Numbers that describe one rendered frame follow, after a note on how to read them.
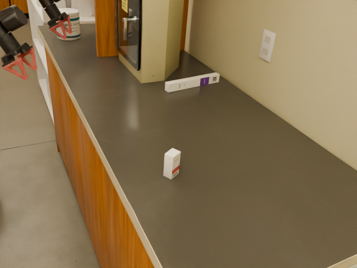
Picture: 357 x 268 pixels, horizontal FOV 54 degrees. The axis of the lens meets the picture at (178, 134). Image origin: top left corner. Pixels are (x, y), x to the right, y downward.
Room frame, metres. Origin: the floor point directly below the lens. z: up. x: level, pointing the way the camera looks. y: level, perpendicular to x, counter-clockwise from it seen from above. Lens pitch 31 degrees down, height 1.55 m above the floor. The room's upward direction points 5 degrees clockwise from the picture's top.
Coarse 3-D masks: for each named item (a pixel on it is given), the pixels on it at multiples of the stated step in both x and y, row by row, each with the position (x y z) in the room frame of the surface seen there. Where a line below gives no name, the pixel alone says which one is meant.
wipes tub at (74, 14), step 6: (66, 12) 1.92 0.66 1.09; (72, 12) 1.93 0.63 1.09; (78, 12) 1.97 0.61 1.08; (72, 18) 1.92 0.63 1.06; (78, 18) 1.96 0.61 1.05; (66, 24) 1.91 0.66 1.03; (72, 24) 1.92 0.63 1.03; (78, 24) 1.95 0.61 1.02; (60, 30) 1.91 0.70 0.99; (72, 30) 1.92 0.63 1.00; (78, 30) 1.95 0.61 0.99; (66, 36) 1.90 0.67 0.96; (72, 36) 1.92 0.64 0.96; (78, 36) 1.95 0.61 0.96
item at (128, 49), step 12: (120, 0) 1.62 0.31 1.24; (132, 0) 1.48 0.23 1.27; (120, 12) 1.62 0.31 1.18; (132, 12) 1.47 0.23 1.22; (120, 24) 1.62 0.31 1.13; (132, 24) 1.47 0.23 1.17; (120, 36) 1.62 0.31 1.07; (132, 36) 1.47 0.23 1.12; (120, 48) 1.62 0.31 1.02; (132, 48) 1.47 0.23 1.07; (132, 60) 1.47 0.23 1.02
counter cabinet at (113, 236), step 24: (48, 72) 2.12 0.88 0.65; (72, 120) 1.46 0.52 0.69; (72, 144) 1.52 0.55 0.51; (72, 168) 1.59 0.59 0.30; (96, 168) 1.07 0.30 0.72; (96, 192) 1.09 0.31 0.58; (96, 216) 1.11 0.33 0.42; (120, 216) 0.81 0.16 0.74; (96, 240) 1.14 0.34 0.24; (120, 240) 0.81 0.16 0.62; (120, 264) 0.81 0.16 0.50; (144, 264) 0.62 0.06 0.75
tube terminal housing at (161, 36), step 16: (144, 0) 1.41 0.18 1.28; (160, 0) 1.44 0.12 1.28; (176, 0) 1.55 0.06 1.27; (144, 16) 1.41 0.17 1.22; (160, 16) 1.44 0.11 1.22; (176, 16) 1.56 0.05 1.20; (144, 32) 1.41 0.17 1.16; (160, 32) 1.44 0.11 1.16; (176, 32) 1.58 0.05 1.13; (144, 48) 1.41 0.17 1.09; (160, 48) 1.45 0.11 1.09; (176, 48) 1.60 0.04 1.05; (128, 64) 1.56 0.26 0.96; (144, 64) 1.41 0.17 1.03; (160, 64) 1.45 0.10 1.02; (176, 64) 1.61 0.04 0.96; (144, 80) 1.41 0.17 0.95; (160, 80) 1.45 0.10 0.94
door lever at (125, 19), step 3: (123, 18) 1.42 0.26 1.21; (126, 18) 1.42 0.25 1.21; (129, 18) 1.43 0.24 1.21; (132, 18) 1.44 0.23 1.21; (135, 18) 1.44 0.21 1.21; (123, 21) 1.42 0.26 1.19; (126, 21) 1.42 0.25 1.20; (135, 21) 1.43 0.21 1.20; (123, 24) 1.42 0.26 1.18; (126, 24) 1.42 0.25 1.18; (123, 27) 1.42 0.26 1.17; (126, 27) 1.42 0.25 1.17; (123, 30) 1.42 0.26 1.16; (126, 30) 1.42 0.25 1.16; (123, 33) 1.42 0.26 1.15; (126, 33) 1.42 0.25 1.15; (123, 36) 1.42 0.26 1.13; (126, 36) 1.42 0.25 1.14; (123, 39) 1.42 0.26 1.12; (126, 39) 1.42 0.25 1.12
